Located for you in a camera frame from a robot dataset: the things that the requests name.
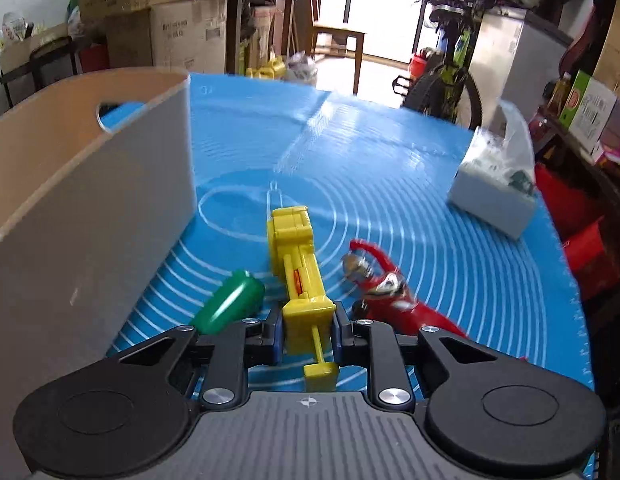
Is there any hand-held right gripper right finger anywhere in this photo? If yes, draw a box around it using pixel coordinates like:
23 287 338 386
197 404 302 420
332 310 499 411

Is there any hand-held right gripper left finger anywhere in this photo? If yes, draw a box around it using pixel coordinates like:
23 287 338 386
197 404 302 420
107 310 284 409

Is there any yellow plastic toy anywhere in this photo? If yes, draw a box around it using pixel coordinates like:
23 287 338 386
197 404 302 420
265 205 341 392

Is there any beige plastic storage bin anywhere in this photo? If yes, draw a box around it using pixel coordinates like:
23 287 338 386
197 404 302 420
0 69 197 480

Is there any green plastic toy piece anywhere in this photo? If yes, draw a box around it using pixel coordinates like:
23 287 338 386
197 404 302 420
189 269 266 336

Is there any red toy figure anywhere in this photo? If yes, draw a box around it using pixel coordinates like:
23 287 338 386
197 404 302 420
342 238 474 342

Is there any blue silicone baking mat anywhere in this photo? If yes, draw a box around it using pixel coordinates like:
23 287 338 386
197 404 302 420
107 72 596 480

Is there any white tissue box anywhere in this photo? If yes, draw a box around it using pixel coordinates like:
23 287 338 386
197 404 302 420
447 100 539 240

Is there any yellow toy truck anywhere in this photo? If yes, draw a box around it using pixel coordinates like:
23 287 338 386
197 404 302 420
245 57 287 81

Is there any crumpled grey plastic bag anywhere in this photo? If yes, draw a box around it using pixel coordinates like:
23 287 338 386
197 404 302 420
284 52 319 86

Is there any black and green bicycle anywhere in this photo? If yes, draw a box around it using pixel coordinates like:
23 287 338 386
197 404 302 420
392 0 484 129

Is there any red bucket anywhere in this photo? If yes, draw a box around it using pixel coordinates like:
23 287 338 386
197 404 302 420
408 49 441 81

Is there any dark wooden bench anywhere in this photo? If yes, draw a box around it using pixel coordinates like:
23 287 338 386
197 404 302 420
532 104 620 222

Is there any wooden chair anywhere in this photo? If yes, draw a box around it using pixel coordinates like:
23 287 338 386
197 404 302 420
307 0 367 96

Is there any dark wooden shelf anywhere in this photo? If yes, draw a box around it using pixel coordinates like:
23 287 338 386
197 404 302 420
224 0 301 76

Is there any large printed cardboard box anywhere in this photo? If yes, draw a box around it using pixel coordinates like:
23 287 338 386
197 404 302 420
104 0 229 76

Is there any amber bottle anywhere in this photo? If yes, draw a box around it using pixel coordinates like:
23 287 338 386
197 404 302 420
547 72 574 116

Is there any red appliance box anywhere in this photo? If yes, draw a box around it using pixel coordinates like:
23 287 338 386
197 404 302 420
79 42 111 74

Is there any white chest freezer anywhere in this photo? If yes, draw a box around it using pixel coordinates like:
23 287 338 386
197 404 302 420
464 5 574 131

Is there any green and white carton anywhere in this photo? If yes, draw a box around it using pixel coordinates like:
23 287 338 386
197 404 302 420
559 70 619 164

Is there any cardboard box of snacks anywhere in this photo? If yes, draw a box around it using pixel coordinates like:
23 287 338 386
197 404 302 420
0 22 74 79

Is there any tall brown cardboard box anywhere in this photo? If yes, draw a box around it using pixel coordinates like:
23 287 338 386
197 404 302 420
592 0 620 106

